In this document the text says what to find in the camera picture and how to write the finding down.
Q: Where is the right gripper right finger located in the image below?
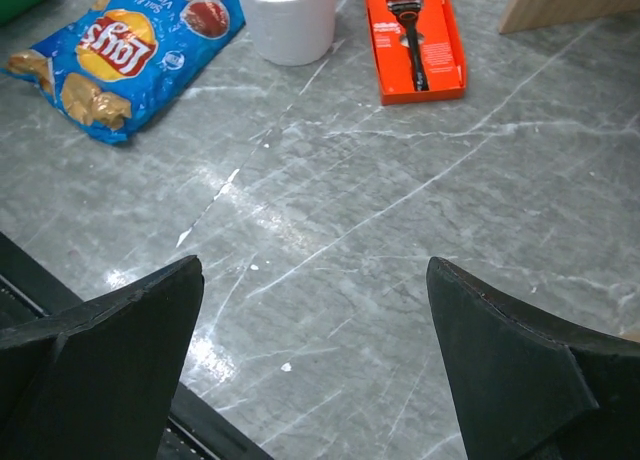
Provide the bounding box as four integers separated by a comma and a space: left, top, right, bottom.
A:
426, 257, 639, 459

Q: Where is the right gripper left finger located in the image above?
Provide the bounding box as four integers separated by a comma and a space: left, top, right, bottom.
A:
1, 256, 204, 459

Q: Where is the wooden two-tier shelf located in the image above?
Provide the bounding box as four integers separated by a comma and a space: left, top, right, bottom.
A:
499, 0, 639, 34

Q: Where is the blue chips bag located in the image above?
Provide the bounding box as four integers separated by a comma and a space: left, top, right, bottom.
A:
1, 0, 244, 144

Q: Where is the orange razor box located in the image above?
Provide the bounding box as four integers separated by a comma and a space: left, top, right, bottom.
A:
365, 0, 467, 105

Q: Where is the black razor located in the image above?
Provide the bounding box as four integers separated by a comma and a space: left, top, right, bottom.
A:
386, 0, 429, 92

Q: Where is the white paper roll centre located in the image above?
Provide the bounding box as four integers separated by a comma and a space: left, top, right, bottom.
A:
240, 0, 336, 66

